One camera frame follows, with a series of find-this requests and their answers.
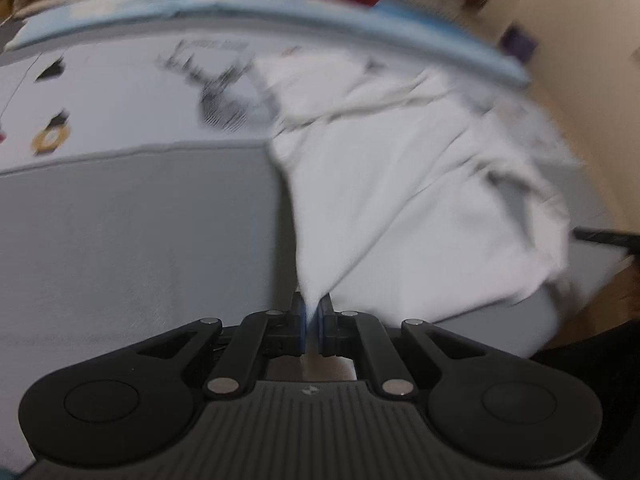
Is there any white t-shirt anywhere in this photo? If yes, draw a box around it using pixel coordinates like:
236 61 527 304
254 51 570 323

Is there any purple box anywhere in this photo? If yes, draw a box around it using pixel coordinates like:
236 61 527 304
499 24 538 64

